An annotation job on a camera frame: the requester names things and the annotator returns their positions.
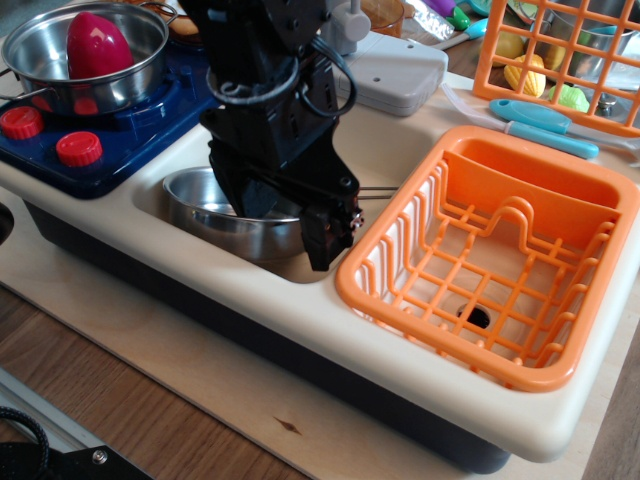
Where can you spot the blue toy stove top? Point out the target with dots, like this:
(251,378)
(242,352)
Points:
(130,138)

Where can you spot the black bracket with screw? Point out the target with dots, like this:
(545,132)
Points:
(92,463)

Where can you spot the steel pot with handles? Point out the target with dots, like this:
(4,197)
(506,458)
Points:
(36,52)

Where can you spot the amber glass toy pan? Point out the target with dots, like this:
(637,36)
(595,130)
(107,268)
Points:
(385,17)

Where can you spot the orange grid basket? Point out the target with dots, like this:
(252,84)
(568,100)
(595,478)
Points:
(592,45)

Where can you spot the green toy vegetable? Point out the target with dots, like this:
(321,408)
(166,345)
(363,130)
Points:
(570,97)

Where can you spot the left red stove knob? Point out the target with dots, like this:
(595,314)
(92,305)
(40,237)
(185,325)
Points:
(22,123)

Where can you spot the purple toy eggplant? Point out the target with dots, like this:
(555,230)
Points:
(449,10)

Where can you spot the red stove knob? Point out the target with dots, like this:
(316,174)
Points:
(22,123)
(79,149)

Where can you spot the yellow toy corn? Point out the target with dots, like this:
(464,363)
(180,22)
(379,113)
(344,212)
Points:
(526,81)

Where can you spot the grey toy faucet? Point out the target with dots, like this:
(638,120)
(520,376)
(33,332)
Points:
(389,73)

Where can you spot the yellow toy lemon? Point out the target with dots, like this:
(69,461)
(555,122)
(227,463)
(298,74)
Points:
(510,46)

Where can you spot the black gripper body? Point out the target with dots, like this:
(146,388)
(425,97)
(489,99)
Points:
(315,173)

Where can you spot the plywood base board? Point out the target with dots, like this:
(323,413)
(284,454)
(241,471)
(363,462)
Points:
(177,400)

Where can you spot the small steel frying pan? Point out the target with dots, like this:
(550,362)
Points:
(198,206)

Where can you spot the teal toy utensil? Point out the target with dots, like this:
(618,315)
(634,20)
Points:
(579,148)

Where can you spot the right red stove knob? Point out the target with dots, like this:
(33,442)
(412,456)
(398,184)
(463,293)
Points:
(79,149)

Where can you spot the magenta toy sweet potato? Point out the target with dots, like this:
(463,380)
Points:
(96,47)

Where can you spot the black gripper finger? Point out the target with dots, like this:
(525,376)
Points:
(327,230)
(247,174)

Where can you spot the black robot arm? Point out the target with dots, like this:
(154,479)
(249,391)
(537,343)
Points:
(264,54)

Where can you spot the teal handled toy knife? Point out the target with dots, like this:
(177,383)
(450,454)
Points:
(545,118)

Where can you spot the orange plastic drying rack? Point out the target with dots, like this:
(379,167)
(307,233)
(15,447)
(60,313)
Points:
(495,254)

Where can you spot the cream toy sink unit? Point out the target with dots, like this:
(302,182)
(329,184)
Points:
(293,317)

